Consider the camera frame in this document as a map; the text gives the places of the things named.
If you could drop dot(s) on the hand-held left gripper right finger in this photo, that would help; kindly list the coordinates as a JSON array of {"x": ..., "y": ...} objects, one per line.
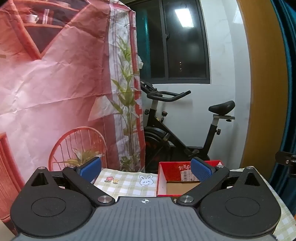
[{"x": 202, "y": 170}]

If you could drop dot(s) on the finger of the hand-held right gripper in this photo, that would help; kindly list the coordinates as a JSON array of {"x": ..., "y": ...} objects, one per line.
[{"x": 285, "y": 158}]

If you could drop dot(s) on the dark window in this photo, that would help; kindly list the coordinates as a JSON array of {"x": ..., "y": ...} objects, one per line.
[{"x": 185, "y": 46}]

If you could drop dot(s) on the checked tablecloth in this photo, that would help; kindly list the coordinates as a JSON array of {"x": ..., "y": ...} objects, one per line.
[{"x": 129, "y": 183}]

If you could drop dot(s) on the black exercise bike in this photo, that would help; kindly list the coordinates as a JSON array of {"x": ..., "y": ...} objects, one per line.
[{"x": 157, "y": 136}]

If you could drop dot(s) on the red printed backdrop cloth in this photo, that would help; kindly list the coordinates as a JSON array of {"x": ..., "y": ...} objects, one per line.
[{"x": 57, "y": 81}]

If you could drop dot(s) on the wooden door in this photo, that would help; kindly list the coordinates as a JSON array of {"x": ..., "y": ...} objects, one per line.
[{"x": 261, "y": 92}]

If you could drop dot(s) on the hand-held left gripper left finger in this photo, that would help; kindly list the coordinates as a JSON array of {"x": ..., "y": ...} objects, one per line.
[{"x": 91, "y": 168}]

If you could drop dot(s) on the teal curtain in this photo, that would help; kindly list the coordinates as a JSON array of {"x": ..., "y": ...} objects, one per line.
[{"x": 289, "y": 92}]

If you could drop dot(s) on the red strawberry printed box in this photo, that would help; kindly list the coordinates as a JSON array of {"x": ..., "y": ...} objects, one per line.
[{"x": 166, "y": 171}]

